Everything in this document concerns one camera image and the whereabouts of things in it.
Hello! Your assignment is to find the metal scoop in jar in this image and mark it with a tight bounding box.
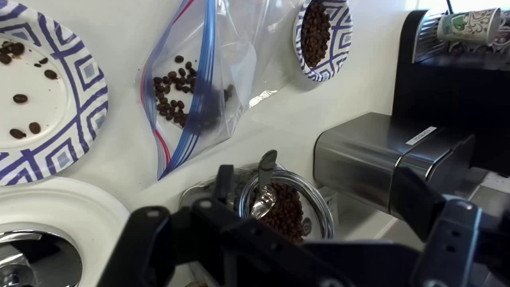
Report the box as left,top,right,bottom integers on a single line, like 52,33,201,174
251,149,281,221

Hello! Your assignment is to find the stainless steel lidded bin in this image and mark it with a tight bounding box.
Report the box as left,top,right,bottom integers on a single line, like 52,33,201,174
311,112,477,219

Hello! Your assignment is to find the black coffee machine appliance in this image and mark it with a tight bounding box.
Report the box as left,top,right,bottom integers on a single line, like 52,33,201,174
391,9,510,174

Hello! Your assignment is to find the glass jar of coffee beans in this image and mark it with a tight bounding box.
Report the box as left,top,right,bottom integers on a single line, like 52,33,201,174
181,165,338,246

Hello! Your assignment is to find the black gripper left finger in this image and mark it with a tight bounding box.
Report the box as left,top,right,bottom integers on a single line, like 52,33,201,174
98,163,342,287

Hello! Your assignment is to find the bean-filled blue patterned paper bowl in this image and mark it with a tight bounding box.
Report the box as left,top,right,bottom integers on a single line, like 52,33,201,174
292,0,356,85

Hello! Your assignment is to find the green patterned paper cup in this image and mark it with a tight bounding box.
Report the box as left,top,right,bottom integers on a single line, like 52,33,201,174
436,7,504,45

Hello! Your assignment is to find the white bowl with metal cup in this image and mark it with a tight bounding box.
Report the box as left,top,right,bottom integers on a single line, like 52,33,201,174
0,176,133,287

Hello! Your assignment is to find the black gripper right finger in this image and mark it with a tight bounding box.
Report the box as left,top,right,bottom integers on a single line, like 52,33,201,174
389,166,510,287

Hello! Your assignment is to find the clear zip bag with beans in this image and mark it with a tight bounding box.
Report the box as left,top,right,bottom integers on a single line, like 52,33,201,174
139,0,305,182

